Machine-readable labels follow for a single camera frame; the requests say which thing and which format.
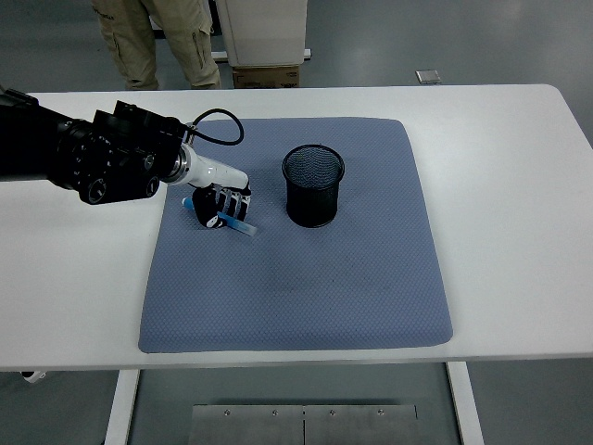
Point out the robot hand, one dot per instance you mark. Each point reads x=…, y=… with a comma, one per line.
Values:
x=215, y=174

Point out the blue marker pen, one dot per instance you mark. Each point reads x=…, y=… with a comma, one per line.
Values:
x=241, y=227

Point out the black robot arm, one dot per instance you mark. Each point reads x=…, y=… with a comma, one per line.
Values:
x=83, y=157

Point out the black mesh pen holder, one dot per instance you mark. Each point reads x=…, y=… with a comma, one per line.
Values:
x=311, y=194

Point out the brown cardboard box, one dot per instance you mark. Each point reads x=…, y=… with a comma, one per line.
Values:
x=266, y=76

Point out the white base bar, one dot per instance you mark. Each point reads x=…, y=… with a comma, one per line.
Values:
x=220, y=55

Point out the blue-grey textured mat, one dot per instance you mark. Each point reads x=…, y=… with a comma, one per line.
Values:
x=296, y=287

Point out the white cabinet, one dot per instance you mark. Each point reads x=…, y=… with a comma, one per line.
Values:
x=264, y=32

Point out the person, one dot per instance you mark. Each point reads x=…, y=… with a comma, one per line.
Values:
x=139, y=41

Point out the small grey floor plate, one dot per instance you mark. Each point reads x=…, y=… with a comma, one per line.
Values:
x=428, y=76

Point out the white table leg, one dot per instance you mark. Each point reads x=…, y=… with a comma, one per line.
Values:
x=465, y=403
x=121, y=408

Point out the grey metal plate with screws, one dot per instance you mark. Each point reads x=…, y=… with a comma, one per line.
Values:
x=361, y=426
x=248, y=426

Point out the small white black object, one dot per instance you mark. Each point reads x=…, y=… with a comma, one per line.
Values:
x=34, y=376

